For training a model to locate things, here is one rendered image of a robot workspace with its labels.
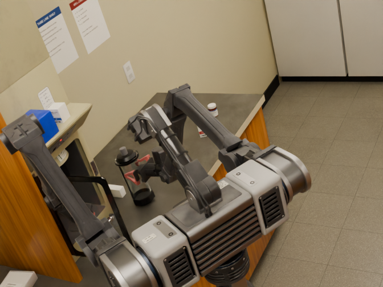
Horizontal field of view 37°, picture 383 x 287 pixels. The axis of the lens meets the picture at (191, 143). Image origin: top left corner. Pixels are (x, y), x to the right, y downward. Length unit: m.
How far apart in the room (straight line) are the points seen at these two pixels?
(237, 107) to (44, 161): 1.70
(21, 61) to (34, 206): 0.51
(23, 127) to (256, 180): 0.61
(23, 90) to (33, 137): 0.63
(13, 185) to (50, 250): 0.31
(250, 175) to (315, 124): 3.06
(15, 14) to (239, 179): 1.03
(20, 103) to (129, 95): 1.27
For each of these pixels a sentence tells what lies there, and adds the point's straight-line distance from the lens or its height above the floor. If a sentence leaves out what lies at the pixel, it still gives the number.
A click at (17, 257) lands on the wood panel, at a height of 1.02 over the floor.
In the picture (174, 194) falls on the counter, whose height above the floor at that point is 0.94.
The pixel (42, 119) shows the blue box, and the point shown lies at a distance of 2.02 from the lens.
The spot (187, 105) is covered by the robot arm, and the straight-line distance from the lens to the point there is 1.88.
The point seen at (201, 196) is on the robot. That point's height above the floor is 1.58.
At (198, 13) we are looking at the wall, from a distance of 3.95.
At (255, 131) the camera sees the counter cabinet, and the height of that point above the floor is 0.78.
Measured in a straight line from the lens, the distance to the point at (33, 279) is 2.40.
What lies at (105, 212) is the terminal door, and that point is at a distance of 2.07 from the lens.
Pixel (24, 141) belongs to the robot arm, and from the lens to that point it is 1.50.
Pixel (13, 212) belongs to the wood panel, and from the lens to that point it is 2.21.
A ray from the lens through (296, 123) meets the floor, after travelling 4.60.
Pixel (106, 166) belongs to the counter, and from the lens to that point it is 2.90.
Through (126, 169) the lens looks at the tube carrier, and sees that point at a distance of 2.42.
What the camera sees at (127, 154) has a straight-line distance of 2.42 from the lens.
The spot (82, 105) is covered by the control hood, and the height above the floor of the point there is 1.51.
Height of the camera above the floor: 2.40
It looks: 31 degrees down
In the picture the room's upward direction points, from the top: 17 degrees counter-clockwise
